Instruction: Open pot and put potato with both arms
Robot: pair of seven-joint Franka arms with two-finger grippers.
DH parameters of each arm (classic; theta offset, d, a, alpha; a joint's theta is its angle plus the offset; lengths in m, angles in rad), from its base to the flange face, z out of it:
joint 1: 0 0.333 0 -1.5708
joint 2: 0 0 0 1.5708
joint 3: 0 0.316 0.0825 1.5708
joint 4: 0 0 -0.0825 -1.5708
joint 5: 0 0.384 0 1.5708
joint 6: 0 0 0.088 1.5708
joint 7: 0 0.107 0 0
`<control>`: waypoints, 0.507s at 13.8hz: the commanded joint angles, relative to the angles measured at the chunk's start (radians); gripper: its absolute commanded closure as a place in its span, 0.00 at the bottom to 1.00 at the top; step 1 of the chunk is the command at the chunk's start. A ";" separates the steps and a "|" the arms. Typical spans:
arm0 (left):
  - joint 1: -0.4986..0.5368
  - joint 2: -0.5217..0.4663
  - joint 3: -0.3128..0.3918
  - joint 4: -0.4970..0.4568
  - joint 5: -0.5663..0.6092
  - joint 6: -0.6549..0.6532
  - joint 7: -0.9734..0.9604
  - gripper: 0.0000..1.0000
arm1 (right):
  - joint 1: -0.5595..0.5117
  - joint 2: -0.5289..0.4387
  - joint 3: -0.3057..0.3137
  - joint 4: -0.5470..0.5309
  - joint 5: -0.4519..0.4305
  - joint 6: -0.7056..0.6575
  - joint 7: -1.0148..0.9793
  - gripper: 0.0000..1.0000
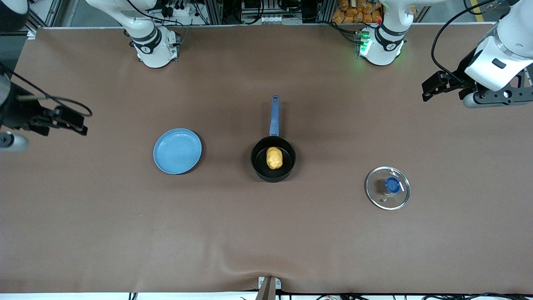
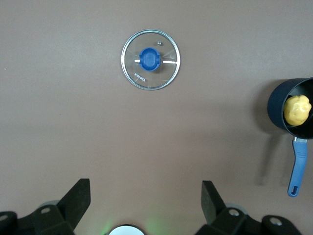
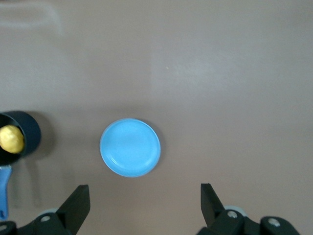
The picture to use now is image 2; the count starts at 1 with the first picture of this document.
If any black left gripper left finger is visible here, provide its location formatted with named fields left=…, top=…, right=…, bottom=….
left=18, top=178, right=91, bottom=235

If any glass lid with blue knob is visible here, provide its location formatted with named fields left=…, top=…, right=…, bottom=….
left=121, top=29, right=181, bottom=91

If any brown table cover cloth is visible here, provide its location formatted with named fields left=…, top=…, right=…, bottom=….
left=0, top=0, right=313, bottom=235

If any yellow potato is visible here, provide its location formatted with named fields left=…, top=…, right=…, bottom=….
left=283, top=94, right=313, bottom=127

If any black pot with blue handle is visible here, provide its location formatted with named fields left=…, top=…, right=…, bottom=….
left=267, top=77, right=313, bottom=198

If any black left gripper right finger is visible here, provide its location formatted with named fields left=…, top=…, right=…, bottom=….
left=195, top=180, right=266, bottom=235

